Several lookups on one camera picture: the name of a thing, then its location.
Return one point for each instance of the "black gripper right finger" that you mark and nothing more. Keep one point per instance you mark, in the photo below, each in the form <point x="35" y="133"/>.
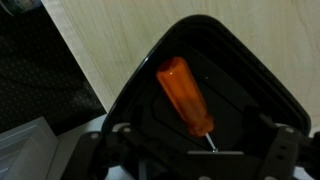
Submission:
<point x="280" y="153"/>

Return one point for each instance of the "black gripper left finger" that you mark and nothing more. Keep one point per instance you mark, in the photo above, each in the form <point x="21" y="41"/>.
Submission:
<point x="86" y="156"/>

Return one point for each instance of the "black plastic box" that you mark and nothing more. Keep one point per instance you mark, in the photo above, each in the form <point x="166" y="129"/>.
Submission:
<point x="233" y="76"/>

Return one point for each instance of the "light wooden nightstand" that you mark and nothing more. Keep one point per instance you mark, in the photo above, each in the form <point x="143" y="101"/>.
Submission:
<point x="126" y="36"/>

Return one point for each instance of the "white radiator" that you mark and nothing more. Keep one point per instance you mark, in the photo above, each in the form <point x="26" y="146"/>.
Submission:
<point x="23" y="150"/>

